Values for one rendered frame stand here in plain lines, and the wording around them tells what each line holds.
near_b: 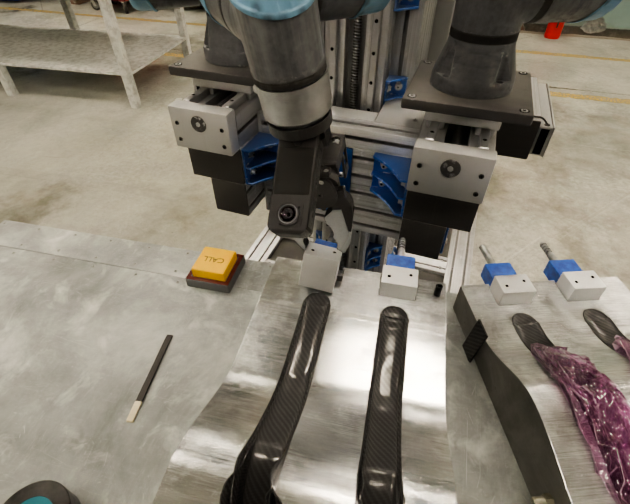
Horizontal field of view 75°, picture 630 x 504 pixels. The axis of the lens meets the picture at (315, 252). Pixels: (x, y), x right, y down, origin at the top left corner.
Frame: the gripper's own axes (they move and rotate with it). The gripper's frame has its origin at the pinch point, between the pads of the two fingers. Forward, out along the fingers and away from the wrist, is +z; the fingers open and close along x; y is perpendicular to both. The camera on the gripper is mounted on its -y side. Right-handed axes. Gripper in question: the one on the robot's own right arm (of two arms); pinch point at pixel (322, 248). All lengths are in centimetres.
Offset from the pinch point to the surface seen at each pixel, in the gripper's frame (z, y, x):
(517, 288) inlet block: 10.8, 3.4, -27.5
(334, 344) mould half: 4.8, -12.1, -3.3
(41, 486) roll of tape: 2.8, -34.4, 25.5
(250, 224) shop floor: 100, 98, 75
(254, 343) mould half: 3.3, -14.1, 6.8
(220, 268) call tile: 8.4, 1.4, 19.7
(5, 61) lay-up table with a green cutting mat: 57, 223, 312
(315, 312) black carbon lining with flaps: 5.3, -7.3, 0.4
